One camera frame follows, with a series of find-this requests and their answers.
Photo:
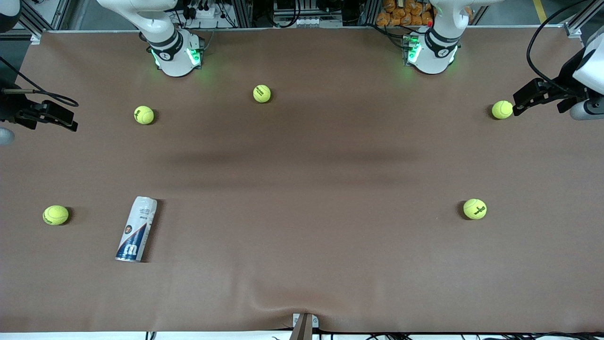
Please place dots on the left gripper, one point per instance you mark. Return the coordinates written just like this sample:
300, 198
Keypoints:
566, 78

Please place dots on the white blue tennis ball can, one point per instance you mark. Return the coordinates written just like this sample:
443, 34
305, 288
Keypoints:
137, 229

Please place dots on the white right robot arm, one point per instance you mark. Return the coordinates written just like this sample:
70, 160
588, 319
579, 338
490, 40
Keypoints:
165, 45

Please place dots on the yellow-green tennis ball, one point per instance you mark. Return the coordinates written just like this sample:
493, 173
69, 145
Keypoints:
502, 109
144, 114
55, 215
474, 208
262, 93

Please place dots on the pile of orange objects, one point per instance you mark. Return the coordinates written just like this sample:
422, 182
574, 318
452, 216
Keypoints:
401, 12

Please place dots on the white power strip with plugs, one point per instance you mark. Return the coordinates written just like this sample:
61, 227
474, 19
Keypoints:
203, 13

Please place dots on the small white socket strip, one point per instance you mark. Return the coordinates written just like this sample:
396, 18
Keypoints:
311, 21

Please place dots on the brown table cover sheet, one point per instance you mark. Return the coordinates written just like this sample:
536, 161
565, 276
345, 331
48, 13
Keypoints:
302, 189

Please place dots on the metal table corner bracket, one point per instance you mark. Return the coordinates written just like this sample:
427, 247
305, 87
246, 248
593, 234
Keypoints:
573, 31
36, 38

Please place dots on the aluminium frame post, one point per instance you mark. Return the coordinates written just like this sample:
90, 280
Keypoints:
244, 12
371, 12

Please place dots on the grey bracket with brown post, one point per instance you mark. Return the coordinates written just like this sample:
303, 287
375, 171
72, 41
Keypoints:
304, 326

